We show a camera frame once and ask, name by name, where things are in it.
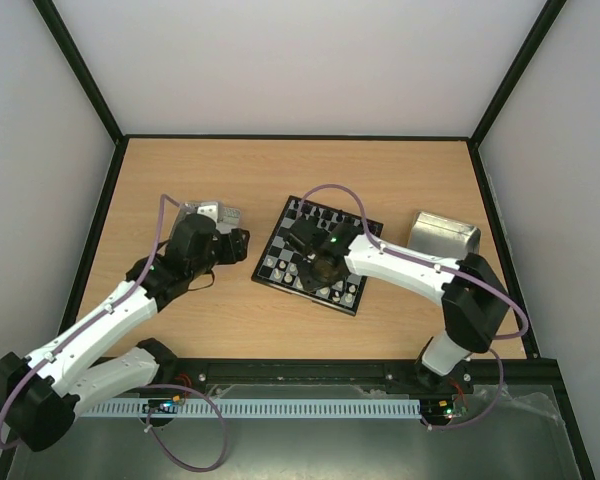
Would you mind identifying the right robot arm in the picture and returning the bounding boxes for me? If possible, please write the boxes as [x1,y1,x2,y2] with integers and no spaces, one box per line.
[285,217,509,392]

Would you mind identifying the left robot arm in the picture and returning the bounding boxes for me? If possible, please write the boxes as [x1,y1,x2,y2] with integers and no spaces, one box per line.
[0,213,250,452]

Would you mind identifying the left metal tray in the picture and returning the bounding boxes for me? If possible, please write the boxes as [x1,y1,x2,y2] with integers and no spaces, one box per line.
[172,201,241,233]

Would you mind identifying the metal tray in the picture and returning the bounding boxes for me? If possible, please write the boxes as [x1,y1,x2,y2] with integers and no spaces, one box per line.
[172,201,241,233]
[407,211,481,259]

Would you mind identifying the black white chessboard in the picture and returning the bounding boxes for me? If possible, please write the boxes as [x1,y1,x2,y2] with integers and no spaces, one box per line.
[251,195,385,318]

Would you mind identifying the right metal tray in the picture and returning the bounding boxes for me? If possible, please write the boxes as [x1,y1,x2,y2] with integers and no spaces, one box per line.
[407,211,481,259]

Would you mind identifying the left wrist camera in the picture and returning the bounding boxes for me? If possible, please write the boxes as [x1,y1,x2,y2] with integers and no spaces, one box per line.
[196,201,222,231]

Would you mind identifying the light blue cable duct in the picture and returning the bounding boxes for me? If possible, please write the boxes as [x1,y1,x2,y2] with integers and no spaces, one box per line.
[83,398,421,420]

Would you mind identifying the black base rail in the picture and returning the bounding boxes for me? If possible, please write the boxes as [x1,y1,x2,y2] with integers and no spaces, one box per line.
[173,358,564,398]

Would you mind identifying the black metal frame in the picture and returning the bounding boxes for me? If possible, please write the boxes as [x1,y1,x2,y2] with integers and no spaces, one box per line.
[0,0,597,480]

